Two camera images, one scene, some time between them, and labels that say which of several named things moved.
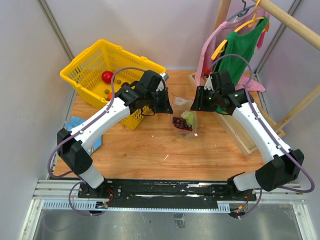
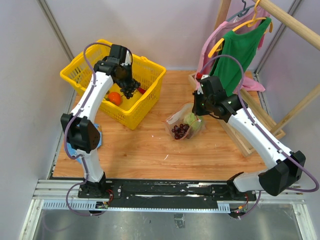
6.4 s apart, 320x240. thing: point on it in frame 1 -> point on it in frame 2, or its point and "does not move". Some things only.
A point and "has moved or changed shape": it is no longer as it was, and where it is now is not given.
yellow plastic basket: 84,75 does not move
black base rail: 166,190 does not move
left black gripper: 166,106 -> 130,69
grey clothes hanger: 241,13 does not move
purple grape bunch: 180,123 -> 179,132
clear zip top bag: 184,120 has moved or changed shape
